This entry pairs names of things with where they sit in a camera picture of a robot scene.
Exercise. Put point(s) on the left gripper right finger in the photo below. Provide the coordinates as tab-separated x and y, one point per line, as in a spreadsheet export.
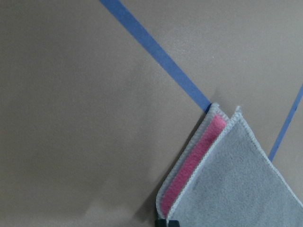
173	223

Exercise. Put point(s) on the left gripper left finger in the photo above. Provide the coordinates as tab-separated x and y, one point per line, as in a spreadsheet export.
160	223

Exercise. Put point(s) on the pink towel with grey trim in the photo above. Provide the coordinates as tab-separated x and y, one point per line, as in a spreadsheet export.
223	178

